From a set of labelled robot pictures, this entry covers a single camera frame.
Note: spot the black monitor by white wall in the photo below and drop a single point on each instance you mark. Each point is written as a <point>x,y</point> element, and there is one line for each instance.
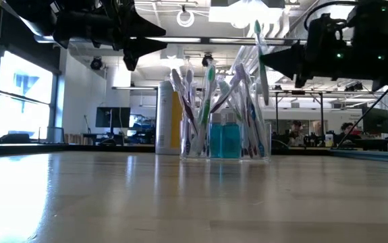
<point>112,117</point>

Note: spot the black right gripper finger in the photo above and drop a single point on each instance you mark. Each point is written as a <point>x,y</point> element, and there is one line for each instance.
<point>281,62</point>

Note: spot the large window dark frame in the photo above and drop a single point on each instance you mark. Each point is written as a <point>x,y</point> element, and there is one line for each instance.
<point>21,114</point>

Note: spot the black workstation frame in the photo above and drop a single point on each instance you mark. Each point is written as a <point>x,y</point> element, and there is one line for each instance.
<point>277,111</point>

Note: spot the clear acrylic organizer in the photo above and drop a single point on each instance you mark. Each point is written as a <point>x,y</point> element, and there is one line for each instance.
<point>266,141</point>

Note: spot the white yellow wipes canister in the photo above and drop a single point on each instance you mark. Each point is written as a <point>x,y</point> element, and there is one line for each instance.
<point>165,118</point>

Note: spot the person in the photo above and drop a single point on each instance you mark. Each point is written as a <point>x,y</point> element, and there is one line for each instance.
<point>347,130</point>
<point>295,131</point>

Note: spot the purple toothbrush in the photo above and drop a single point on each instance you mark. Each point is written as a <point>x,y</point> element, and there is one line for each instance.
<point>227,94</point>
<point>189,76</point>
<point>188,109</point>

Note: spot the blue toothbrush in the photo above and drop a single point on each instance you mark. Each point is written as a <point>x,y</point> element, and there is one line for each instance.
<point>256,128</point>

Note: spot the blue mouthwash bottle grey cap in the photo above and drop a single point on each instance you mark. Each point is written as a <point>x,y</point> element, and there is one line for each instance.
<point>215,140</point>
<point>230,140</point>

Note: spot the black ceiling spotlight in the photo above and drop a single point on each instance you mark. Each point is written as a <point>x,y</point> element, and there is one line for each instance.
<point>96,63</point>
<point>207,60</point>

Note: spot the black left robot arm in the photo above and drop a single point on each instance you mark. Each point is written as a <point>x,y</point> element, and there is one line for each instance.
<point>31,13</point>

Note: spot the long ceiling light rail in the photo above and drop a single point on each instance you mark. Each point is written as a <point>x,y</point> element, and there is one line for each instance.
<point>193,40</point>

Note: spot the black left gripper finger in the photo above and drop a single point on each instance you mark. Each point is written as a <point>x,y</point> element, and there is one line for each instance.
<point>146,25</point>
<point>143,49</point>

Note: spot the black monitor on arm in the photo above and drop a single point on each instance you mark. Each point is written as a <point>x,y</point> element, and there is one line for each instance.
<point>377,121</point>

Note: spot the black aluminium table frame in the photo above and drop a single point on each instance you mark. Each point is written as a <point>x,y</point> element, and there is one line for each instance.
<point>79,148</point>

